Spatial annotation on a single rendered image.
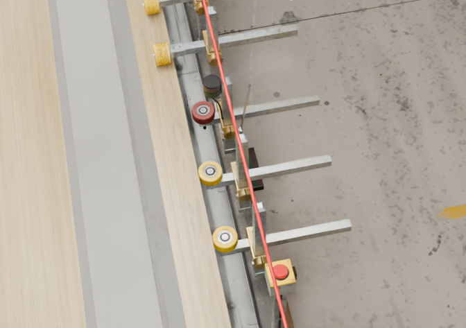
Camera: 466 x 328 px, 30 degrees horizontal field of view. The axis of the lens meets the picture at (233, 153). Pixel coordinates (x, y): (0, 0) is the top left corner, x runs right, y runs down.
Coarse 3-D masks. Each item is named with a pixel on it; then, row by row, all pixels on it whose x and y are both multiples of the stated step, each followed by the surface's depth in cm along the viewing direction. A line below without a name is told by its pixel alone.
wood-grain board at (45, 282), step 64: (0, 0) 333; (128, 0) 331; (0, 64) 315; (0, 128) 300; (0, 192) 286; (64, 192) 285; (192, 192) 284; (0, 256) 273; (64, 256) 272; (192, 256) 271; (0, 320) 261; (64, 320) 261; (192, 320) 260
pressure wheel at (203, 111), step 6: (198, 102) 303; (204, 102) 303; (192, 108) 302; (198, 108) 302; (204, 108) 301; (210, 108) 301; (192, 114) 301; (198, 114) 300; (204, 114) 300; (210, 114) 300; (198, 120) 300; (204, 120) 299; (210, 120) 301; (204, 126) 308
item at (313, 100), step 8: (304, 96) 309; (312, 96) 309; (264, 104) 307; (272, 104) 307; (280, 104) 307; (288, 104) 307; (296, 104) 307; (304, 104) 308; (312, 104) 309; (216, 112) 306; (240, 112) 306; (248, 112) 306; (256, 112) 306; (264, 112) 307; (272, 112) 308; (216, 120) 305
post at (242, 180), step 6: (240, 138) 267; (246, 138) 267; (246, 144) 268; (246, 150) 271; (240, 156) 273; (246, 156) 274; (240, 162) 276; (246, 162) 277; (240, 168) 279; (240, 174) 282; (240, 180) 285; (246, 180) 286; (240, 186) 288; (246, 186) 289; (240, 204) 298; (246, 204) 299
